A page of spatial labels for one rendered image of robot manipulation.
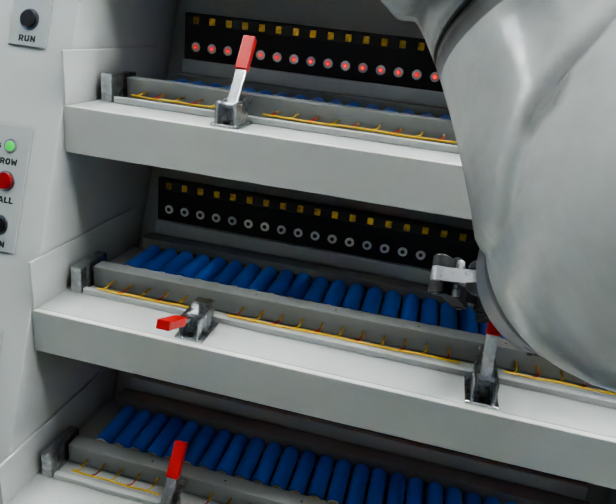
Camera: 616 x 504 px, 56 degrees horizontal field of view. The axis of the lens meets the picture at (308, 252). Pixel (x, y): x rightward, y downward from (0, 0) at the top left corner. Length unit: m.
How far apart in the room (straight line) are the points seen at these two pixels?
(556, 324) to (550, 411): 0.39
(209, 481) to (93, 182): 0.34
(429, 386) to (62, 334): 0.35
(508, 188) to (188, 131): 0.42
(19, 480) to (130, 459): 0.11
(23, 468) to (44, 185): 0.29
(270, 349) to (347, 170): 0.18
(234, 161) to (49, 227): 0.20
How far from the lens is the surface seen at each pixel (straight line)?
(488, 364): 0.53
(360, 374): 0.53
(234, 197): 0.69
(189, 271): 0.65
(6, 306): 0.64
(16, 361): 0.64
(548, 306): 0.16
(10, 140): 0.64
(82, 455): 0.71
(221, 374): 0.55
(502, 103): 0.17
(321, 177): 0.52
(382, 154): 0.51
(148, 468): 0.67
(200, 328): 0.55
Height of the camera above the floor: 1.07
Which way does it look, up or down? 3 degrees down
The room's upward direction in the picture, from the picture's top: 10 degrees clockwise
